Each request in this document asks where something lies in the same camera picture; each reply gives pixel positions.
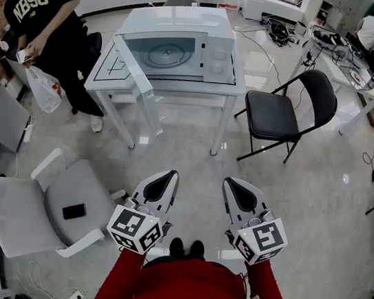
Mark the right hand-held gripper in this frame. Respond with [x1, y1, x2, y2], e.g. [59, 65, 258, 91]
[210, 175, 297, 271]

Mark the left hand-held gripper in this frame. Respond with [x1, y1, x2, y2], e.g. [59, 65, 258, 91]
[103, 161, 182, 259]

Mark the white machine door panel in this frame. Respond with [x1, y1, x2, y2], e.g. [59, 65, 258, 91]
[98, 32, 178, 141]

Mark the white microwave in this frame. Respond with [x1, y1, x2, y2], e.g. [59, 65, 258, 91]
[110, 0, 241, 92]

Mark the person's left forearm red sleeve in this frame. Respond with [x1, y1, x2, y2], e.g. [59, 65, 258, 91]
[86, 243, 160, 299]

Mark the person's left black shoe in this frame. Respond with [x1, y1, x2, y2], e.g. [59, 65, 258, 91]
[167, 236, 186, 259]

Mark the person's black shoe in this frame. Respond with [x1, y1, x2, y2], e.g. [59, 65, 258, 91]
[187, 238, 208, 261]
[167, 236, 186, 259]

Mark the person's right black shoe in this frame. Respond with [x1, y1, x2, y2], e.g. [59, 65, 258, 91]
[187, 238, 208, 261]

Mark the black smartphone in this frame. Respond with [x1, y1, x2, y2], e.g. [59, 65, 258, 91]
[60, 200, 90, 224]

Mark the black folding chair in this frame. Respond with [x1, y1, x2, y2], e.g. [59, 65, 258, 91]
[227, 59, 343, 175]

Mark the white square table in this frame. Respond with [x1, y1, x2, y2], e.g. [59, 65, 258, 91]
[76, 25, 253, 165]

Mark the person's red top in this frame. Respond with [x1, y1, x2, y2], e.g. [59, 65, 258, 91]
[121, 247, 262, 299]

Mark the white armchair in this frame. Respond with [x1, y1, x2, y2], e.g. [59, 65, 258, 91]
[0, 138, 132, 275]

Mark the white power adapter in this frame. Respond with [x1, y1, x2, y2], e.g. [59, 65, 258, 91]
[21, 116, 37, 145]

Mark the white plastic bag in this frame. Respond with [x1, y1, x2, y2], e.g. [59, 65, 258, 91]
[18, 64, 67, 116]

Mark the long white work table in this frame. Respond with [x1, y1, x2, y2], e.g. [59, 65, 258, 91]
[282, 32, 374, 140]

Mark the black office chair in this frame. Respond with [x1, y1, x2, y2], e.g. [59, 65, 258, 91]
[76, 20, 107, 63]

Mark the white water dispenser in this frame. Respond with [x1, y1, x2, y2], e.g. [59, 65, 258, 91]
[239, 0, 267, 22]

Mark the black floor cable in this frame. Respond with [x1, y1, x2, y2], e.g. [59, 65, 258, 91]
[229, 26, 296, 89]

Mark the white floor cable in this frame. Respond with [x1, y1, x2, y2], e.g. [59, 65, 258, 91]
[10, 257, 86, 299]

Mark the black bag of cables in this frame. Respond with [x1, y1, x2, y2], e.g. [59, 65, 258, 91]
[264, 17, 294, 49]

